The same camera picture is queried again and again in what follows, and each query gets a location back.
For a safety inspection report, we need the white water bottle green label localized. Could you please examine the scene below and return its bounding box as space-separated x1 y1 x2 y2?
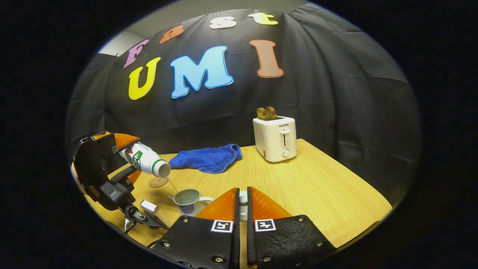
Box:
119 142 171 178

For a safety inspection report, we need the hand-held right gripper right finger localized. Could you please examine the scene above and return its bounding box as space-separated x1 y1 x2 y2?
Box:
246 186 338 269

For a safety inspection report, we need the white toaster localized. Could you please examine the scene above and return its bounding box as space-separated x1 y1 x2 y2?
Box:
253 116 297 163

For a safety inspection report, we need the blue towel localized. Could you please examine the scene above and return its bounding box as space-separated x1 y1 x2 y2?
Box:
169 143 243 174

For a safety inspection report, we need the black backdrop cloth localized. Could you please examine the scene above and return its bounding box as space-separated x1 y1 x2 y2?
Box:
65 8 422 202

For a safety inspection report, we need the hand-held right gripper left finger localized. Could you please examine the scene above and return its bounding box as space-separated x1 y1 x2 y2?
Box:
151 187 240 269

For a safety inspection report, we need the white teacup blue pattern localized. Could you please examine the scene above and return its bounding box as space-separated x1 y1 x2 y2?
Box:
167 189 215 217

